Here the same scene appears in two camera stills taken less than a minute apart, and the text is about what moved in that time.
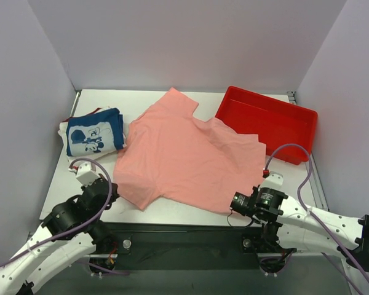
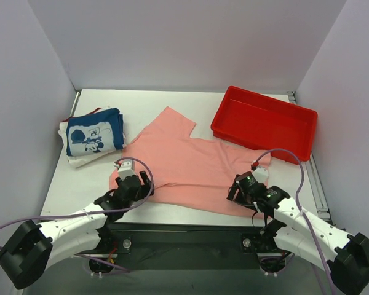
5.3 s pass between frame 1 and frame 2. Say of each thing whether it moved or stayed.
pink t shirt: moved
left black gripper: moved
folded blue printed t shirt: stayed
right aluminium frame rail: stayed
